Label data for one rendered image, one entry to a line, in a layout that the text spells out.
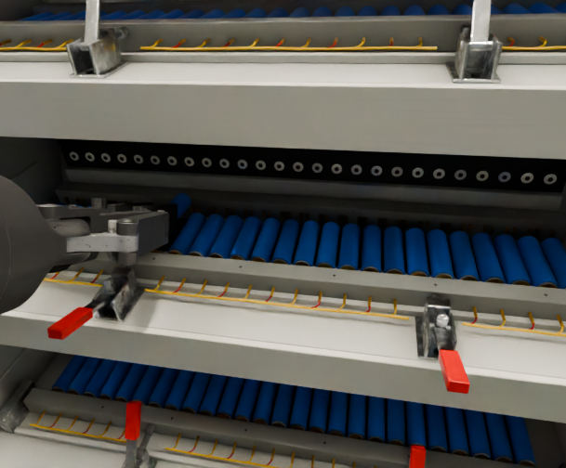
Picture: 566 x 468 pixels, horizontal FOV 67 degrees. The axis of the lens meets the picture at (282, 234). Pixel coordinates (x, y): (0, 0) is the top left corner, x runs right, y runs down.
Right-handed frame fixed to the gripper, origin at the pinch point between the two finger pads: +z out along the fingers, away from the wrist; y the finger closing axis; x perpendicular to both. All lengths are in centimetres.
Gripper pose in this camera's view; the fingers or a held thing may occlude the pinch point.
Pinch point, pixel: (144, 220)
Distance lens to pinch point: 40.8
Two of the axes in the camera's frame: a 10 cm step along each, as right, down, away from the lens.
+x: -0.5, 9.9, 1.1
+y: -9.8, -0.7, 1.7
